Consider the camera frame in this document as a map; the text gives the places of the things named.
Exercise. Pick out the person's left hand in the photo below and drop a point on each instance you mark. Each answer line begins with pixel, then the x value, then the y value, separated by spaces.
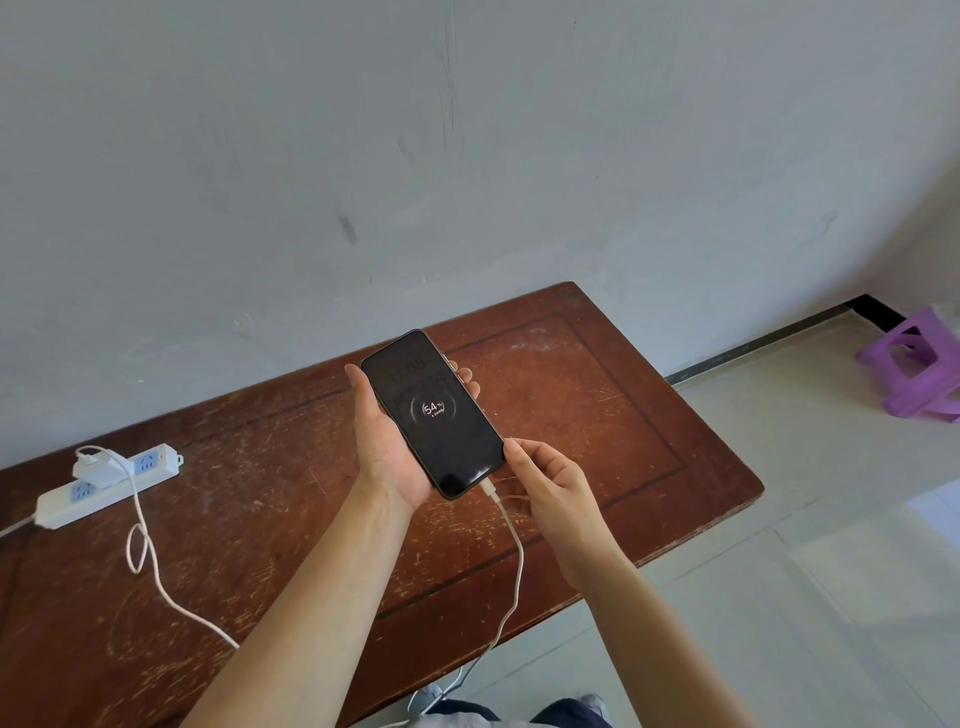
pixel 382 457

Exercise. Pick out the person's right hand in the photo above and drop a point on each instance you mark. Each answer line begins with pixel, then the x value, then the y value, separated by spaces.
pixel 566 517

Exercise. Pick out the person's left thumb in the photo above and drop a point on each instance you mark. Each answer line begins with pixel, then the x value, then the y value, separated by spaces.
pixel 360 397

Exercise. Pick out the person's right thumb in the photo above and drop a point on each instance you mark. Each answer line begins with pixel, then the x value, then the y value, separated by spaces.
pixel 529 487

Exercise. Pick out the black smartphone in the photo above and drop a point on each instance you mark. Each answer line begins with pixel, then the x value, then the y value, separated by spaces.
pixel 431 412

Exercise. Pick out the person's right forearm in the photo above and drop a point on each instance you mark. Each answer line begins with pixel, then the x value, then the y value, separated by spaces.
pixel 660 652

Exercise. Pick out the person's left forearm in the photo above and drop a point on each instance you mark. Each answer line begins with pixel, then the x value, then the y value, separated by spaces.
pixel 315 615

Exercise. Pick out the dark blue trousers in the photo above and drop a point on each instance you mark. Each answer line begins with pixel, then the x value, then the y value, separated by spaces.
pixel 562 714

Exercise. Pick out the grey white shoe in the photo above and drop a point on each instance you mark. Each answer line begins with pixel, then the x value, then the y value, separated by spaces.
pixel 596 709
pixel 424 701

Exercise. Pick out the white charger adapter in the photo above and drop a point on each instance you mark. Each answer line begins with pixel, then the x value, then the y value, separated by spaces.
pixel 101 469

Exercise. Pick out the black skirting board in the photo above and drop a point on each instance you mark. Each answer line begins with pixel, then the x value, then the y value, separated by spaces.
pixel 765 341

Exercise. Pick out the white power strip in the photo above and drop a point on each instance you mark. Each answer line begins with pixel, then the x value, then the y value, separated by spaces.
pixel 56 506

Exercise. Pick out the purple plastic stool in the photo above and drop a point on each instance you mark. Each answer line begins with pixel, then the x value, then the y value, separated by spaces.
pixel 919 375

